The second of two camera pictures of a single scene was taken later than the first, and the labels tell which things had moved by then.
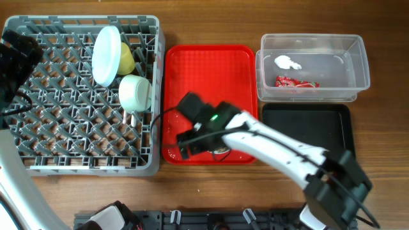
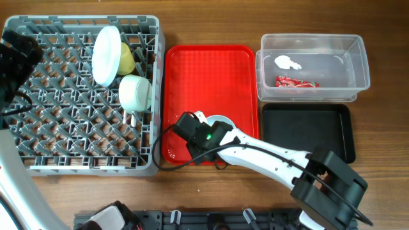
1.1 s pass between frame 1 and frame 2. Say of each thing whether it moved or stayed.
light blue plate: stayed
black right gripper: moved
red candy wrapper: stayed
